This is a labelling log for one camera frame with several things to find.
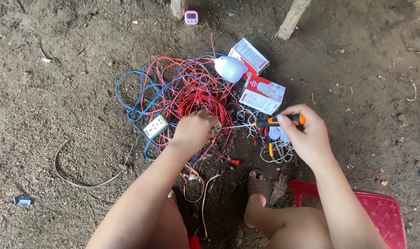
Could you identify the large white light bulb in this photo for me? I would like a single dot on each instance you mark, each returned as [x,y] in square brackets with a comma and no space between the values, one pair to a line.
[230,68]

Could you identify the red plastic object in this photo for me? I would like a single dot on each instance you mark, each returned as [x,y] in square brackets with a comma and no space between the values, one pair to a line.
[194,242]

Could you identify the person's left hand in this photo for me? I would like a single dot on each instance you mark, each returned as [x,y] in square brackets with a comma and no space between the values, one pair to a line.
[191,133]

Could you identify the person's right hand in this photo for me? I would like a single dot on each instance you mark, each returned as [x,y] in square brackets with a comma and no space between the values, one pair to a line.
[310,138]

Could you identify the pink digital timer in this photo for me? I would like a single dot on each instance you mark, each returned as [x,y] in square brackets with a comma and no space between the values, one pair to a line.
[191,17]

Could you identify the dry brown leaf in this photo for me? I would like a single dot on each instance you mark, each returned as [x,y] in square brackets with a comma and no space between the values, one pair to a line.
[278,189]

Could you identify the person's right leg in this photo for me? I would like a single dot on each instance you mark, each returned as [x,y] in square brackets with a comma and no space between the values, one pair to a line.
[286,224]

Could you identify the white power socket block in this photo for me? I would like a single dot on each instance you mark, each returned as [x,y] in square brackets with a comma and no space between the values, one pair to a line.
[155,126]

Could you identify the slanted wooden post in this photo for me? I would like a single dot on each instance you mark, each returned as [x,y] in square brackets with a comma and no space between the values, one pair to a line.
[293,19]

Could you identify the small white light bulb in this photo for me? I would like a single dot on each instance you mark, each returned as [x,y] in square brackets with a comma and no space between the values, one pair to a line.
[274,133]
[284,136]

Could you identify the brown sandal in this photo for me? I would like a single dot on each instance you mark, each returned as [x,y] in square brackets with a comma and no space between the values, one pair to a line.
[256,185]

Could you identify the blue white litter scrap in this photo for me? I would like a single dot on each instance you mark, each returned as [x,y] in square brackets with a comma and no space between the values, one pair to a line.
[22,200]

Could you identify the person's leg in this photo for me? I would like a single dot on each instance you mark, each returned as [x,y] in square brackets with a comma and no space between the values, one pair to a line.
[286,224]
[170,224]

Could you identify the red white bulb box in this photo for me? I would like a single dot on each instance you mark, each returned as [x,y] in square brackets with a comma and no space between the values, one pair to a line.
[262,95]
[249,55]

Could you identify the red plastic stool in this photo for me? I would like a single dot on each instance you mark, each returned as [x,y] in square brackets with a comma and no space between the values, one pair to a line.
[376,211]

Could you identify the small round lamp socket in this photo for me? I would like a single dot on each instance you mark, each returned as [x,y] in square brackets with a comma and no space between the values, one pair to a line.
[216,128]

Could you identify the person's left leg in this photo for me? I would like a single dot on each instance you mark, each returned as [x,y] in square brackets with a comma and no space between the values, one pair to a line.
[170,224]

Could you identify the person's left fingers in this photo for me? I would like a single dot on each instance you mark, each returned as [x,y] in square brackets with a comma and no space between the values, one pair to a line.
[208,117]

